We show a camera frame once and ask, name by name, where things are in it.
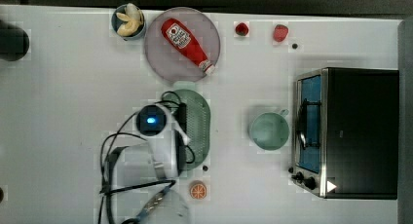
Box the orange slice toy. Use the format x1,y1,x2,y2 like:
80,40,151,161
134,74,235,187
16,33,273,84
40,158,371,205
189,181,207,200

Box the toaster oven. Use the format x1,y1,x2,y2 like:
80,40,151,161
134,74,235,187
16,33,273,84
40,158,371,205
288,67,399,200

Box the dark red strawberry toy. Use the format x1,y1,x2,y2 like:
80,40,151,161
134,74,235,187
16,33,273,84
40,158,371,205
235,22,249,36

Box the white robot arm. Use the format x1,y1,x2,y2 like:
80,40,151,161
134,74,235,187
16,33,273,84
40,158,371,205
101,101,190,224

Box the green mug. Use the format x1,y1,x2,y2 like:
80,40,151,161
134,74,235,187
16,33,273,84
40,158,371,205
248,109,290,151

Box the blue bowl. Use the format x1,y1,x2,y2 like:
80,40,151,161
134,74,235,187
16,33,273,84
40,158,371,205
111,3,146,41

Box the peeled banana toy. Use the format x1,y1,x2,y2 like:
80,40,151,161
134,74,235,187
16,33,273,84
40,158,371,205
116,3,144,37

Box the red ketchup bottle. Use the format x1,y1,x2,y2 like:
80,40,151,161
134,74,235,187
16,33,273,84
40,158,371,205
161,18,215,75

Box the pink strawberry toy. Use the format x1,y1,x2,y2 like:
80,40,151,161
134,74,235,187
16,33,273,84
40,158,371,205
273,24,289,43

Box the green plastic strainer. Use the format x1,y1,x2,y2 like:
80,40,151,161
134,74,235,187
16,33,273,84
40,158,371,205
161,89,210,170

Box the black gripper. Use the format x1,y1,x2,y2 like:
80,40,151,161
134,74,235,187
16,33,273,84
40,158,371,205
173,103,189,168

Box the grey round plate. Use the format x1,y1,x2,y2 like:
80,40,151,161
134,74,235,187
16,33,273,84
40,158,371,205
144,7,220,83

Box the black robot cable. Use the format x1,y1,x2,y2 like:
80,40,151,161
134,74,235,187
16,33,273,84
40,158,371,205
96,91,197,224

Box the blue braided cable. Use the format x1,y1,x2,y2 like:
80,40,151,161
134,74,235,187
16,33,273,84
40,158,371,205
121,184,173,224

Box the black pot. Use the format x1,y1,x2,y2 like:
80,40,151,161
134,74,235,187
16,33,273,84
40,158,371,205
0,20,30,61

